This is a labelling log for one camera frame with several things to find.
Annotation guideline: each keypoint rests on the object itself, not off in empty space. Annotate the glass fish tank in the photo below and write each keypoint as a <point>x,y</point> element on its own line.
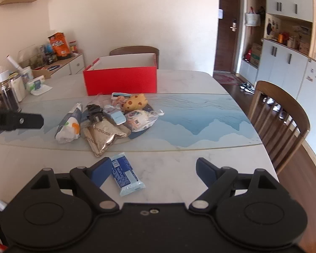
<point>29,55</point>

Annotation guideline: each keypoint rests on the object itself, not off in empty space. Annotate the red cardboard box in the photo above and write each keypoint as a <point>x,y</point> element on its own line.
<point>121,81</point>

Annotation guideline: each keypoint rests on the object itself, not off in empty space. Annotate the dark glass jar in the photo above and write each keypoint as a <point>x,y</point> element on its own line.
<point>9,98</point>

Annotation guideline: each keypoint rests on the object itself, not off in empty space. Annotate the hanging tote bag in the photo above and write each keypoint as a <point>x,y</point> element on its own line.
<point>252,18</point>

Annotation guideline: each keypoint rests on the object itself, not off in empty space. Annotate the teal striped packet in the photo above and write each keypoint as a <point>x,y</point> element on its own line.
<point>121,95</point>

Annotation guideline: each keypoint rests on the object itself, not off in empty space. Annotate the blue snack packet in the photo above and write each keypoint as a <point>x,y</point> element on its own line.
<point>125,175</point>

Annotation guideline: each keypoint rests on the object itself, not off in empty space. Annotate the red jar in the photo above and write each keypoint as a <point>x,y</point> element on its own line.
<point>73,48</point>

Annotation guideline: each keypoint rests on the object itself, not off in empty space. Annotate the dark wooden door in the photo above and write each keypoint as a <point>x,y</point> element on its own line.
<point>226,31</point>

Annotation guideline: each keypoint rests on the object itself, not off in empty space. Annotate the white fridge with magnets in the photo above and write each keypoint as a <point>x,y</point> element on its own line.
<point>313,84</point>

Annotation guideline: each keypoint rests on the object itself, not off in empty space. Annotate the brown cardboard carton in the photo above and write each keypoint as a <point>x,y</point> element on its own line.
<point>256,54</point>

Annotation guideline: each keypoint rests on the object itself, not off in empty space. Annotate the pink figure packet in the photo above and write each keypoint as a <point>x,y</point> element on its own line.
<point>118,101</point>

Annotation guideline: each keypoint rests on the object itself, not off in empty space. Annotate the red patterned rug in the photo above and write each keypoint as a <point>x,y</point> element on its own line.
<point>227,79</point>

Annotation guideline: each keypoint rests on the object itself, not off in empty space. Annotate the white floral mug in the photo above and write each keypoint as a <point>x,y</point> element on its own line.
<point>26,76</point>

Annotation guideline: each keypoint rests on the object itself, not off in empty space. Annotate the brown wooden chair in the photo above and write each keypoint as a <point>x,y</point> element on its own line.
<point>134,50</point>
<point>281,95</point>

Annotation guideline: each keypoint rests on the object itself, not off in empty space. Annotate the white wall cabinet unit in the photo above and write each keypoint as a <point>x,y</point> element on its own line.
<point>281,55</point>

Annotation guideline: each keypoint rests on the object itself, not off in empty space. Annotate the white wet wipes packet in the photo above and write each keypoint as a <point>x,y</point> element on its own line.
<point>38,84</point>

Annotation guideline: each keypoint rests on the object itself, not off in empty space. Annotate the blue round plate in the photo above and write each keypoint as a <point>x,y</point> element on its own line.
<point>53,67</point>

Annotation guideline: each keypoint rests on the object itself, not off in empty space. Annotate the orange snack bag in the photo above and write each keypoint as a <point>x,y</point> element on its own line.
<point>59,46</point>

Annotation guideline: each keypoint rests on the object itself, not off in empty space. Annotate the yellow plush toy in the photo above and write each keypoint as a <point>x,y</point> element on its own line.
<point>134,102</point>

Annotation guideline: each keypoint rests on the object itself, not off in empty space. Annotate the white sideboard cabinet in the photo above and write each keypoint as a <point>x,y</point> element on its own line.
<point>73,66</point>

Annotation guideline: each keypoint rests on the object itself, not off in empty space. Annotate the gold foil packet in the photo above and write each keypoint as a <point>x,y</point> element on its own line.
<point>102,137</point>

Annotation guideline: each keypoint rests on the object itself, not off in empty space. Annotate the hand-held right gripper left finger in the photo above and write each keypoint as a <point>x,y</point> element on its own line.
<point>102,172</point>

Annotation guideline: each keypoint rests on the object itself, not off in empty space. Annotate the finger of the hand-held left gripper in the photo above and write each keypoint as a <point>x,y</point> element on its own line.
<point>21,120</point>

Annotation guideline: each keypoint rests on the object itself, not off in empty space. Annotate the white bun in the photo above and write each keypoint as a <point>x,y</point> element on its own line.
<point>141,121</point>

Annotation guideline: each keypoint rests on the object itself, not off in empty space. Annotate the light blue small box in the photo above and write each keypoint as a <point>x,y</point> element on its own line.
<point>115,116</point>

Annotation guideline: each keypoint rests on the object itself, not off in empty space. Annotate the black crinkled packet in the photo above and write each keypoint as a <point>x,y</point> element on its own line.
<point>94,112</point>

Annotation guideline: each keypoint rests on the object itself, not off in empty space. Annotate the red bag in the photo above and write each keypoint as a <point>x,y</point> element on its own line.
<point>247,54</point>

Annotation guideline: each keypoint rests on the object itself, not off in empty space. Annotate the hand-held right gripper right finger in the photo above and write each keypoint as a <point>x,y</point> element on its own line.
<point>206,171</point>

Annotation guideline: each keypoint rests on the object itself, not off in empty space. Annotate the blue mountain print table mat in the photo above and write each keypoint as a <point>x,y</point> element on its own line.
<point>200,118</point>

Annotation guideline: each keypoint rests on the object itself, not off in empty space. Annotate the white marble desktop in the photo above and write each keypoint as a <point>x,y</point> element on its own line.
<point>173,168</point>

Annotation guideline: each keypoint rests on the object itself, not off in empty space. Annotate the black white sneakers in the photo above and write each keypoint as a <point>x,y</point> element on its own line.
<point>247,87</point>

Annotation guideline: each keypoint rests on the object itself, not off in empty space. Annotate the white green orange packet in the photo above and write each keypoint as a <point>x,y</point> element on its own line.
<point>68,129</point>

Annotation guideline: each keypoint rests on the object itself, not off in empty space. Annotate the white paper roll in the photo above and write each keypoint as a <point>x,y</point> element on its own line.
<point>13,62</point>

